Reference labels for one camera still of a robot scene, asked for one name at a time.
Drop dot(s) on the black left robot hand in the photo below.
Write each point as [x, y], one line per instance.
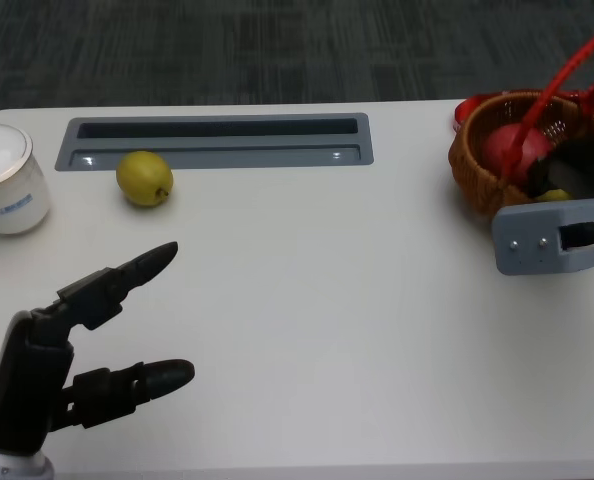
[27, 380]

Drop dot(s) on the white lidded ceramic cup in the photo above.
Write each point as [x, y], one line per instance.
[9, 192]

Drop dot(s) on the yellow-green pear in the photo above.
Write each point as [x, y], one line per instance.
[552, 195]

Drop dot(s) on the yellow lemon on table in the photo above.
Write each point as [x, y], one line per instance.
[144, 177]

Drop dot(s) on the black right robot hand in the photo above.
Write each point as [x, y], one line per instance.
[582, 170]

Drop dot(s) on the red apple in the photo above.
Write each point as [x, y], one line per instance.
[499, 150]

